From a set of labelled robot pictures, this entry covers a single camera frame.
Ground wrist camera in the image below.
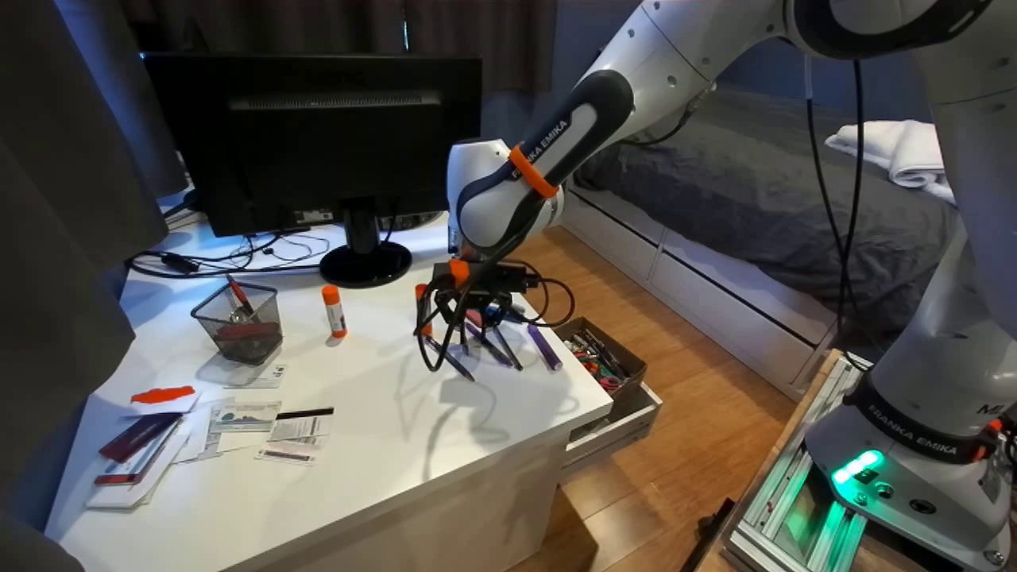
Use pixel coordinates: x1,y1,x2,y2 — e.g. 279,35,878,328
431,261,543,293

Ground black computer monitor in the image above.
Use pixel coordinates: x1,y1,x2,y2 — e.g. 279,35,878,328
142,52,484,289

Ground purple marker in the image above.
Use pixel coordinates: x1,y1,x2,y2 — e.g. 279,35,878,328
526,323,564,373

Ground white drawer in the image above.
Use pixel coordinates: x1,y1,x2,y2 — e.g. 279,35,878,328
559,380,663,481

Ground bed with grey cover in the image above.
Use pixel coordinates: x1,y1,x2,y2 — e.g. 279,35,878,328
559,86,964,400

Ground black mesh pen holder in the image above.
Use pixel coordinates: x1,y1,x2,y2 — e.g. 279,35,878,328
191,281,284,367

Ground dark pencil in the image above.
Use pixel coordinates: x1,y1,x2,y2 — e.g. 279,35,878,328
423,333,477,383
464,320,515,369
492,325,524,373

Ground stack of white papers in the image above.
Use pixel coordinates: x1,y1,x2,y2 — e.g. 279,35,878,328
84,388,214,511

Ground black cable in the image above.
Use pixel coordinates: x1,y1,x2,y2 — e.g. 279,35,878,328
126,229,332,280

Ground cardboard box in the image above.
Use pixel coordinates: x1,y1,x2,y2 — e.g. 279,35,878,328
553,316,648,396

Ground heap of pens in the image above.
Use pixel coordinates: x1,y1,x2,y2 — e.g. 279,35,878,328
563,329,628,392

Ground white orange glue stick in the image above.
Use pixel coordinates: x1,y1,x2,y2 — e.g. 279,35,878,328
321,284,349,340

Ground printed paper slip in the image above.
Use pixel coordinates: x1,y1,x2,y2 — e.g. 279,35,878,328
210,400,284,435
225,363,289,390
268,415,331,444
253,443,318,467

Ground folded white towels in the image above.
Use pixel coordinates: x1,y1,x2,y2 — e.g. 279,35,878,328
824,119,959,207

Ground dark red booklet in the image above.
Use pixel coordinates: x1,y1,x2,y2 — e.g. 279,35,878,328
99,412,184,465

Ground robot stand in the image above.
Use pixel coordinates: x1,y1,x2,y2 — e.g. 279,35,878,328
719,350,1017,572

